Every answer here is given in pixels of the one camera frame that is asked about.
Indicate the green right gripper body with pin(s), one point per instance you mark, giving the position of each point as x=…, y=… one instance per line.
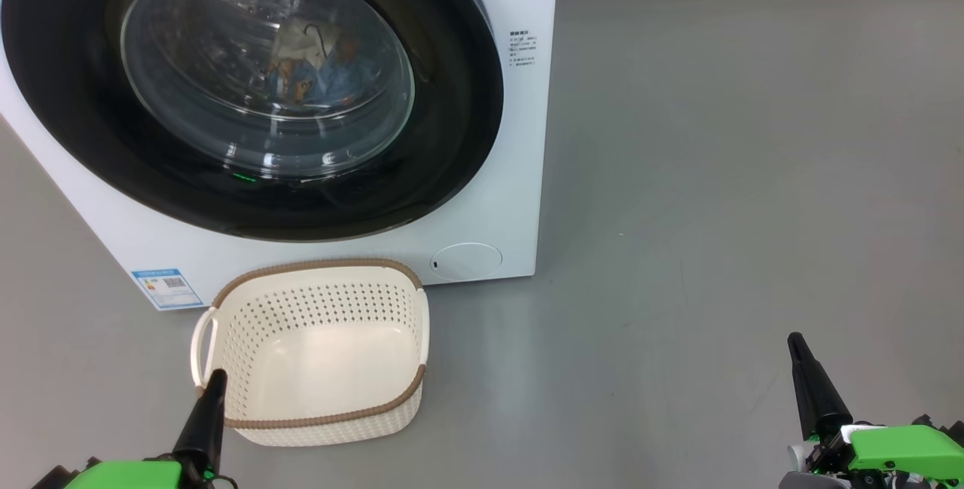
x=904, y=451

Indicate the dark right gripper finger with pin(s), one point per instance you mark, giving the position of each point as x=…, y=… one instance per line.
x=817, y=391

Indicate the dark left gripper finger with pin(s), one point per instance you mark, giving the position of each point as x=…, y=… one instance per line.
x=203, y=421

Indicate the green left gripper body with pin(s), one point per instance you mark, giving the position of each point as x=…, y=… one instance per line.
x=128, y=476

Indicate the washing machine door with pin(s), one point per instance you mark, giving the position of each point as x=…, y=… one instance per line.
x=60, y=97

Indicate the blue cartoon print garment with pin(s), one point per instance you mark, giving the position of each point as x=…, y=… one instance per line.
x=339, y=82

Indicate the blue and white cartoon garment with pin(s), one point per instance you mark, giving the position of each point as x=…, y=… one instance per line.
x=297, y=44

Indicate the white front-load washing machine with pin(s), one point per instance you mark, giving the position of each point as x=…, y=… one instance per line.
x=482, y=172

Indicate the stainless steel washing machine drum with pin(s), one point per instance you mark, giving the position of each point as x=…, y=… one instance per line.
x=196, y=22

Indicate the blue energy label sticker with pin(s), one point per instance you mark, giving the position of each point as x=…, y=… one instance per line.
x=167, y=289

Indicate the cream perforated laundry basket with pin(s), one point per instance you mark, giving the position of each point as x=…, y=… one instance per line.
x=324, y=353

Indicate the round white filter cover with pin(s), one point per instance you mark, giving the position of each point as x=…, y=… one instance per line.
x=465, y=261

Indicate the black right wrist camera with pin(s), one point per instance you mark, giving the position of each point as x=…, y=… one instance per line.
x=941, y=425

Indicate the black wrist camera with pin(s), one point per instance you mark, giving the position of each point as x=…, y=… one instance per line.
x=53, y=478
x=941, y=425

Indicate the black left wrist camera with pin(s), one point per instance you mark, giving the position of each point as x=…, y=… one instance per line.
x=53, y=478

